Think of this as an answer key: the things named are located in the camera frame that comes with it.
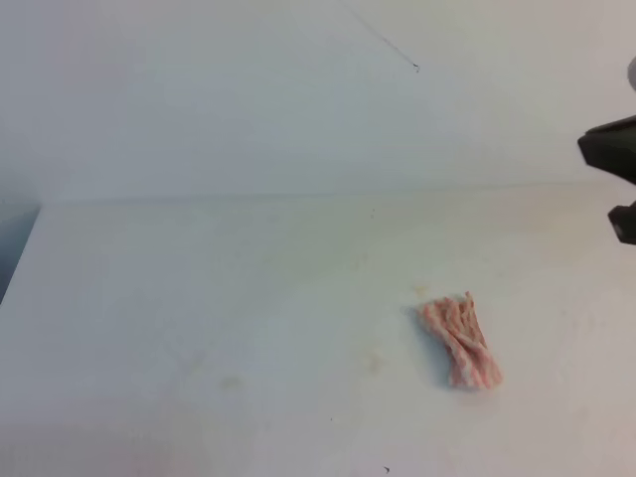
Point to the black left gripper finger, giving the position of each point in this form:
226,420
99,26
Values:
623,221

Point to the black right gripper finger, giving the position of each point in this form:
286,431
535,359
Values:
611,148

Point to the pink white striped rag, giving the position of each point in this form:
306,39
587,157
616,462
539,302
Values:
453,322

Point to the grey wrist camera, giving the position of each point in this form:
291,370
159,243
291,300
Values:
631,73

